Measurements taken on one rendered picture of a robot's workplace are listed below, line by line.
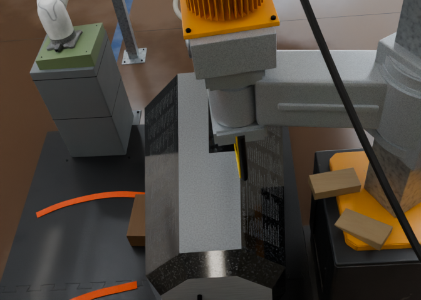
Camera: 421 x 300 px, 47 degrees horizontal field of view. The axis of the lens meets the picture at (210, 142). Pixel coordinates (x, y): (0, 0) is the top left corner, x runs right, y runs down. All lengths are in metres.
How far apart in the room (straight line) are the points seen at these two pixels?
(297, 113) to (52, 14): 1.72
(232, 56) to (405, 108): 0.57
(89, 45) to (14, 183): 1.20
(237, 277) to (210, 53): 0.95
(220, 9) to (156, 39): 3.02
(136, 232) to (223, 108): 1.39
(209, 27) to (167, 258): 1.02
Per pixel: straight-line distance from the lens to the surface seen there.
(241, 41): 1.41
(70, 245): 3.15
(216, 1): 1.41
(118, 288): 2.90
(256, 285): 2.06
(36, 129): 3.94
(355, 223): 2.06
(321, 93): 1.63
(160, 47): 4.32
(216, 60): 1.44
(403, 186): 1.96
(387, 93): 1.64
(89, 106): 3.16
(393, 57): 1.62
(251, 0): 1.43
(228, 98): 1.66
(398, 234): 2.10
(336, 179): 2.15
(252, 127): 1.78
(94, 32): 3.09
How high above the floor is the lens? 2.53
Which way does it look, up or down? 48 degrees down
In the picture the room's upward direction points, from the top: 10 degrees counter-clockwise
